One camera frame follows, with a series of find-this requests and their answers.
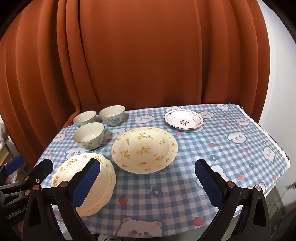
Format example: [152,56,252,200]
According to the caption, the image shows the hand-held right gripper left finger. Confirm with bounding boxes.
[23,158,101,241]

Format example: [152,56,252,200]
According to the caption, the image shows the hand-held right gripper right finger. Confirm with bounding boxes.
[195,159,271,241]

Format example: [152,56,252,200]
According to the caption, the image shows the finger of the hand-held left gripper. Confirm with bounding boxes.
[0,155,25,179]
[22,159,53,188]

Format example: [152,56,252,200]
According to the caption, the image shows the scalloped yellow floral plate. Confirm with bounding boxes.
[51,153,116,217]

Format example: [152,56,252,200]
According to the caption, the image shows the large round yellow floral plate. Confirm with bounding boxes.
[111,127,178,174]

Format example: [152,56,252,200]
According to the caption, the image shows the white plate with red flower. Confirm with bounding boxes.
[164,109,204,130]

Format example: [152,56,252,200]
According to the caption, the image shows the wooden shelf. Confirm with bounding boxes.
[0,145,13,166]

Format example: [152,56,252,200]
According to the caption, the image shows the grey crumpled bag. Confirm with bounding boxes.
[0,123,8,149]

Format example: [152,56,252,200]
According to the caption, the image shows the blue checked bear tablecloth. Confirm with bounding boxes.
[35,103,290,238]

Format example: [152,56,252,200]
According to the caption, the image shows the orange curtain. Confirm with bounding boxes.
[0,0,270,167]

